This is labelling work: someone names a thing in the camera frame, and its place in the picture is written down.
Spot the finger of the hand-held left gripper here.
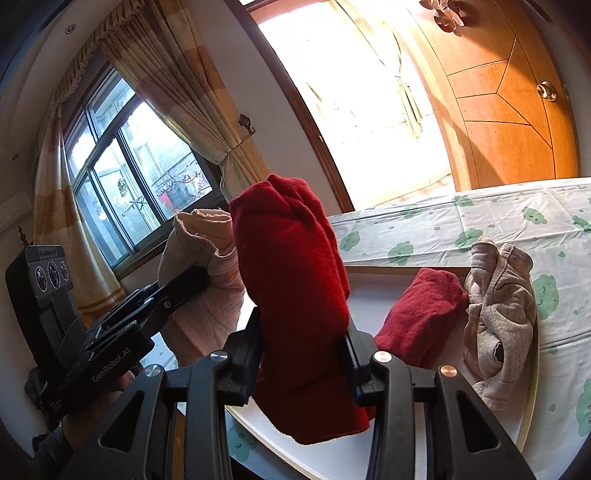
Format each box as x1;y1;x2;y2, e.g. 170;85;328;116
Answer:
139;265;209;333

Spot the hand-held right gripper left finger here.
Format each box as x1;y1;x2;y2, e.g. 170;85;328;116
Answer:
60;307;264;480

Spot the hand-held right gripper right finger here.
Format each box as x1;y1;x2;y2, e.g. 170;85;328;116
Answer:
344;318;525;480

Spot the peach pink underwear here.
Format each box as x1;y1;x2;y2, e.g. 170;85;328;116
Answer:
158;209;259;370

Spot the white tray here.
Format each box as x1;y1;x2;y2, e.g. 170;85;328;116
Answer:
222;263;541;480

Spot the dark red towel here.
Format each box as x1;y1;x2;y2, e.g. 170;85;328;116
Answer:
229;173;370;445

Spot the beige dotted underwear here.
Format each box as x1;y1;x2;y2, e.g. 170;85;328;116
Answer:
463;235;539;411

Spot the person's left hand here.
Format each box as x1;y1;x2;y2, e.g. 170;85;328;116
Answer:
62;371;137;462

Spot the glass window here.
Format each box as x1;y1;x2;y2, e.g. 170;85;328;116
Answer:
60;65;227;278

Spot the yellow beige curtain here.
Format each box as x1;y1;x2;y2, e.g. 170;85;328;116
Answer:
55;0;271;201
32;106;127;315

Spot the green printed bed sheet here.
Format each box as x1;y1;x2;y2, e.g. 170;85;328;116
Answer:
222;178;591;480

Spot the orange wooden door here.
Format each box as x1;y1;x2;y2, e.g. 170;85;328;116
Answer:
406;0;580;192

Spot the ceiling lamp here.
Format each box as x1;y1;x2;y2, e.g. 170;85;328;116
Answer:
419;0;467;33

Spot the brown doorway frame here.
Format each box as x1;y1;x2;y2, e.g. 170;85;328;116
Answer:
226;0;356;213

